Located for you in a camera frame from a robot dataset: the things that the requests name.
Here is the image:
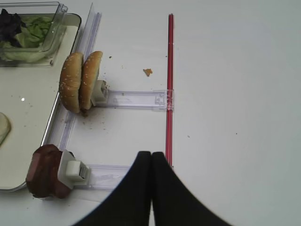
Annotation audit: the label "clear upper right rail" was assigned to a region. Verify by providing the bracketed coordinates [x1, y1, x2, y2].
[97, 90, 167, 111]

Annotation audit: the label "green lettuce leaves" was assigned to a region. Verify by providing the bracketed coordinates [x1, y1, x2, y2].
[0, 15, 57, 63]

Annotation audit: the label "clear rail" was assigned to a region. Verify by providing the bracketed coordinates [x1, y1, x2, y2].
[97, 90, 167, 111]
[74, 164, 130, 190]

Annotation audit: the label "bottom bun on tray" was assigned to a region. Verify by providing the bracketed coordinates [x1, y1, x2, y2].
[0, 112, 11, 144]

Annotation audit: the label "white patty pusher block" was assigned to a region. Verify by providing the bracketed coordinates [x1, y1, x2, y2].
[57, 150, 91, 189]

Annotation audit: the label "stacked brown meat patties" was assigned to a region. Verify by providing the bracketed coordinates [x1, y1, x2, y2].
[25, 144, 71, 199]

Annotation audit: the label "rear sesame bun top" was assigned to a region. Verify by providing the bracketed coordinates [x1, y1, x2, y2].
[79, 51, 103, 110]

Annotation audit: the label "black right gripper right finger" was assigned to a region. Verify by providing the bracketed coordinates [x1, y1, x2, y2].
[151, 152, 229, 226]

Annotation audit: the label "clear lower right rail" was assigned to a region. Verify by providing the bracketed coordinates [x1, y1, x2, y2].
[74, 164, 130, 190]

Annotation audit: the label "white bun pusher block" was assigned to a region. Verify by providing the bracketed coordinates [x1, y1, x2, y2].
[91, 80, 109, 106]

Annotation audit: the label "front sesame bun top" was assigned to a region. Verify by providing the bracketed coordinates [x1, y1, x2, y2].
[59, 52, 83, 113]

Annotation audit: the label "sesame bun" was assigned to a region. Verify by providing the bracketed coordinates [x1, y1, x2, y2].
[59, 52, 83, 113]
[79, 51, 103, 110]

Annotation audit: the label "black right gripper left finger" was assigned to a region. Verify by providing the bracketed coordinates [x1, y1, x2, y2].
[75, 151, 151, 226]

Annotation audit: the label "bread crumb piece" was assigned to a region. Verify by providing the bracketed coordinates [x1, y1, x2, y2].
[143, 68, 153, 77]

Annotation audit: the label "clear plastic salad container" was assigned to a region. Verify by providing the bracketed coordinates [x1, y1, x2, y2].
[0, 1, 68, 67]

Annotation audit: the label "red right boundary strip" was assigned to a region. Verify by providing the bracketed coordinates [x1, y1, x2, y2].
[165, 14, 174, 167]

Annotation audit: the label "silver metal tray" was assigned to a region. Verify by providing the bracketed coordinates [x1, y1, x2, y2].
[0, 13, 81, 192]

